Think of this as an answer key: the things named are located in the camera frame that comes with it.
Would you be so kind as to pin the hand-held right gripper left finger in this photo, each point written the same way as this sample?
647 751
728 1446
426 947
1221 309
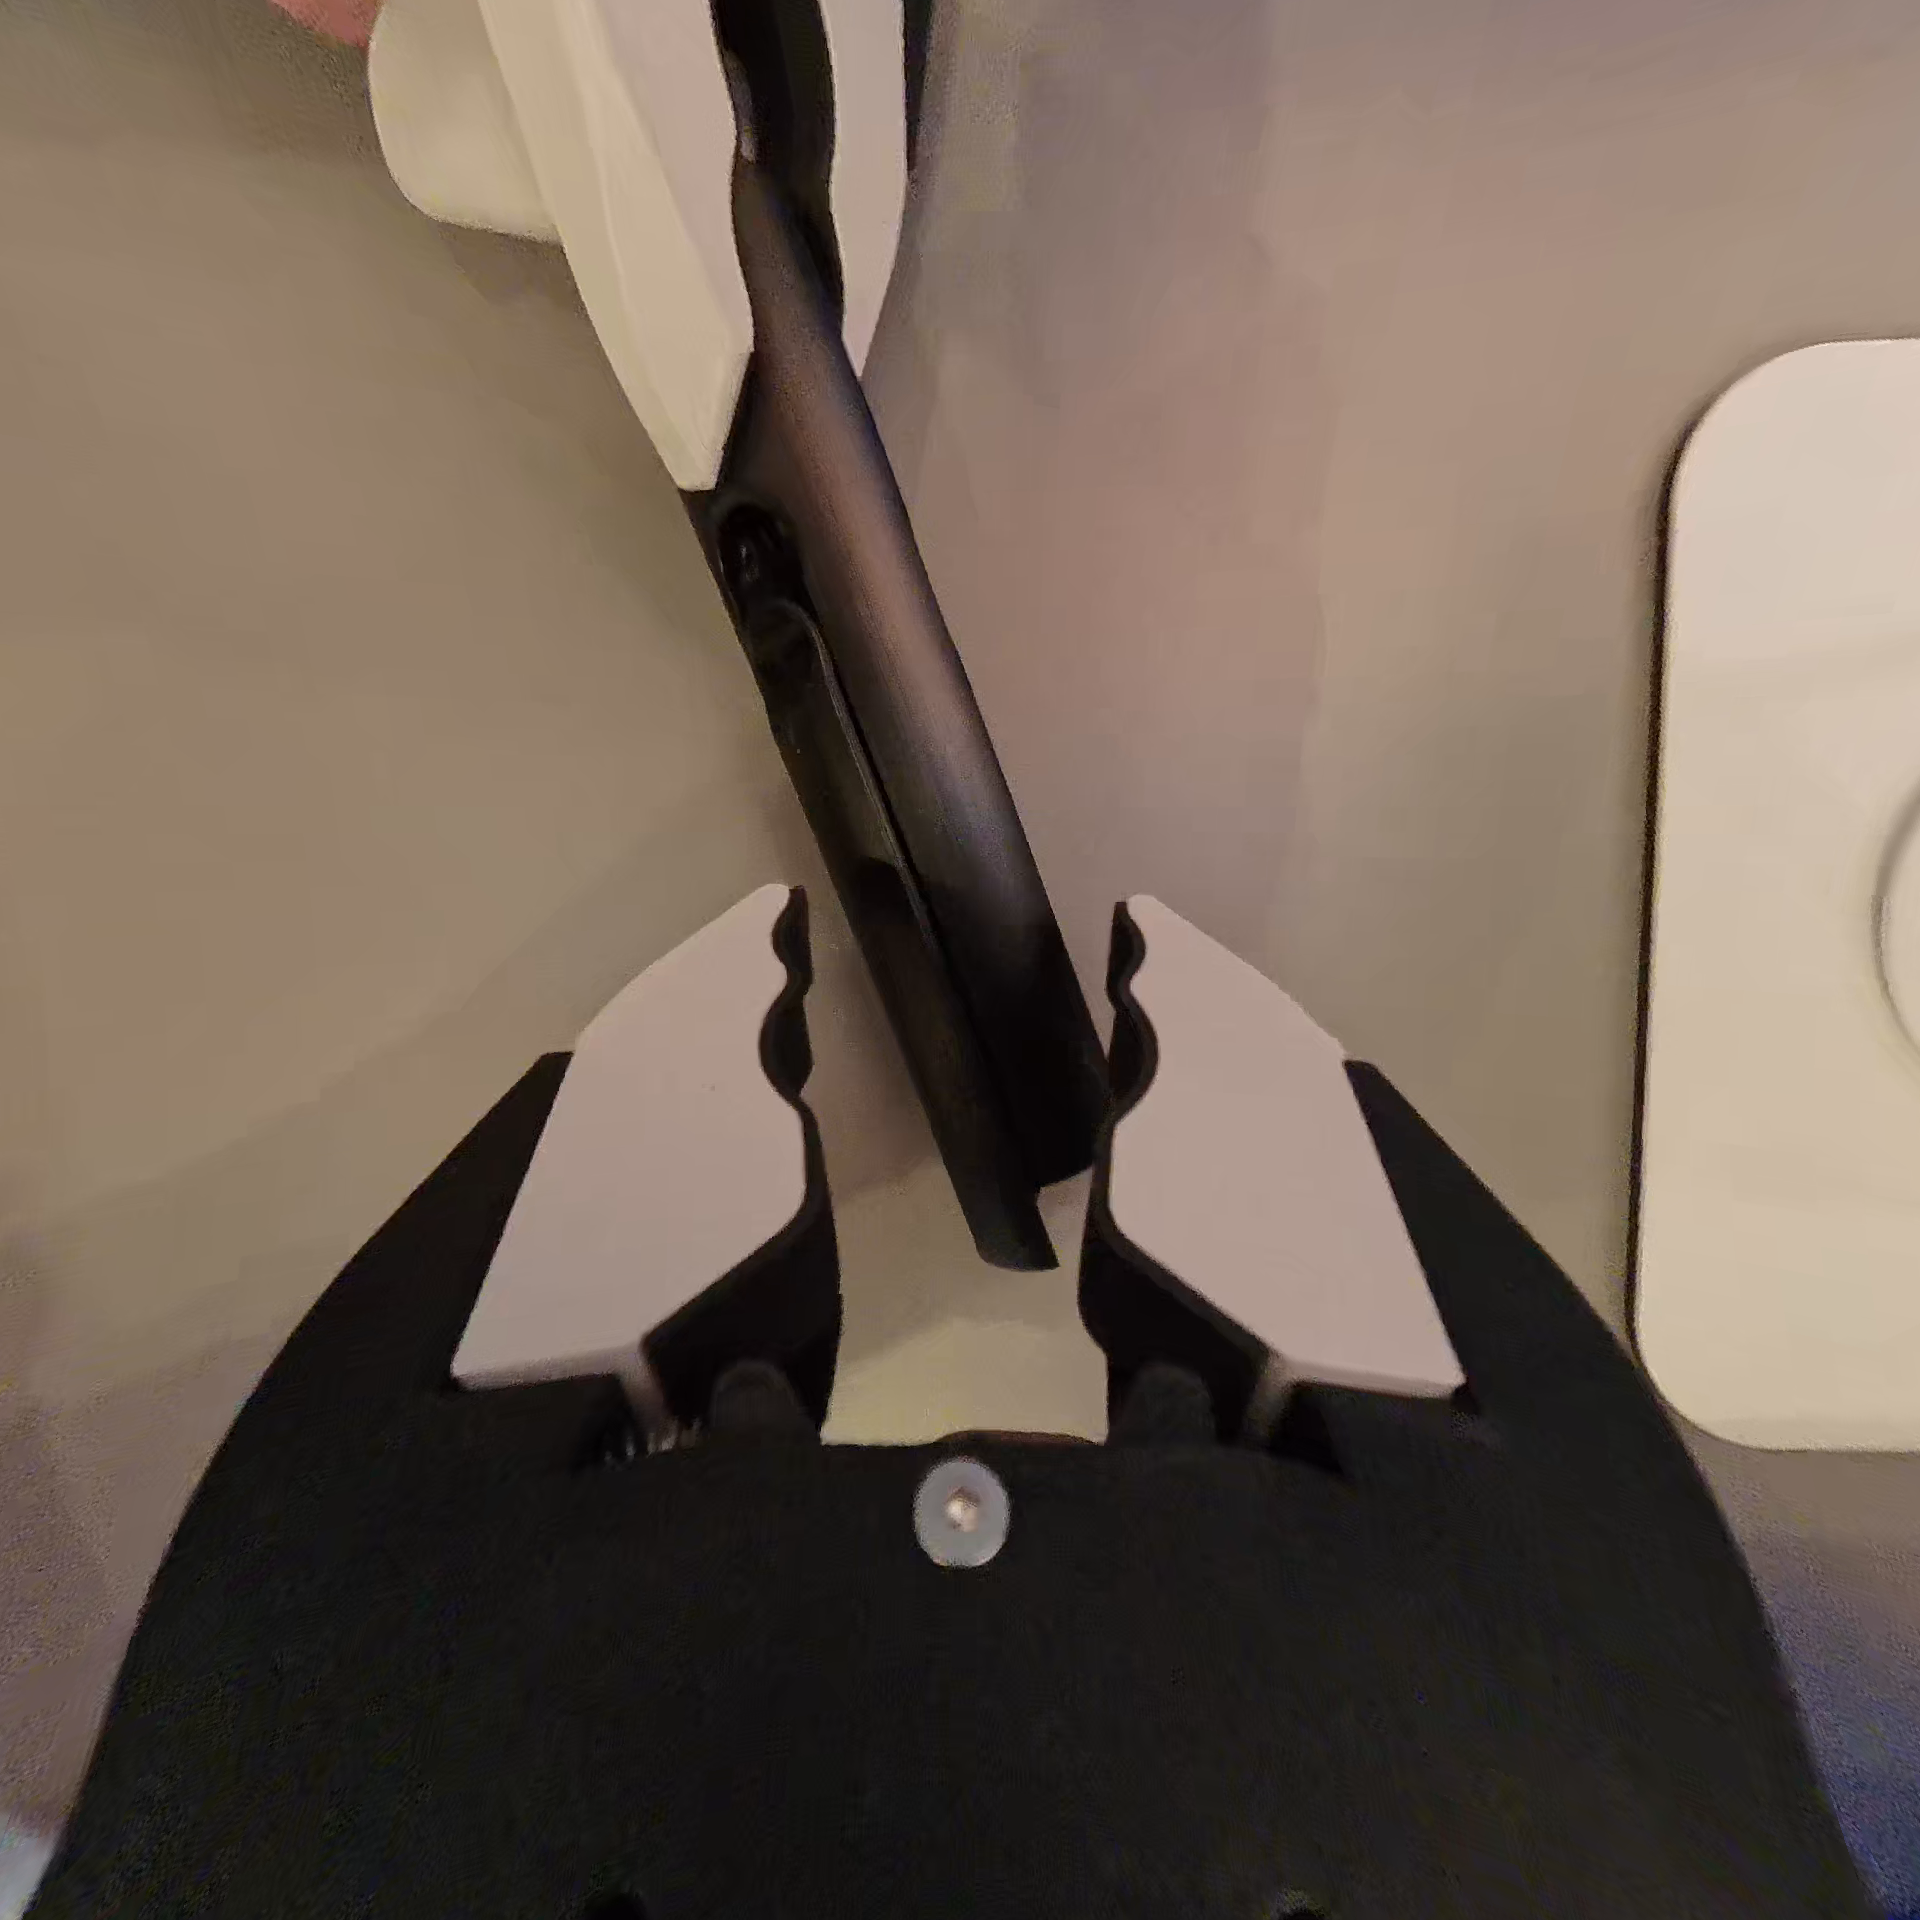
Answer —
646 1185

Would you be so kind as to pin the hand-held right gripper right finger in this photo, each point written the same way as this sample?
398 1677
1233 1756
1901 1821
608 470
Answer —
1268 1185

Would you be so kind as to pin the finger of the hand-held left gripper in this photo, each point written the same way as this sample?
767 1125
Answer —
630 195
879 135

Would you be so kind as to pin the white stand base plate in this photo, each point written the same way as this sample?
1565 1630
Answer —
1770 901

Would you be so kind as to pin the person's left hand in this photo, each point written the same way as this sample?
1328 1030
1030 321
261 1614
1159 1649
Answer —
329 15

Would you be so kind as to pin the grey desk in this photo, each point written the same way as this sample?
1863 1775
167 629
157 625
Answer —
376 751

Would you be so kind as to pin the black remote control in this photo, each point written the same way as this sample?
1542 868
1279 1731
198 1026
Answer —
886 629

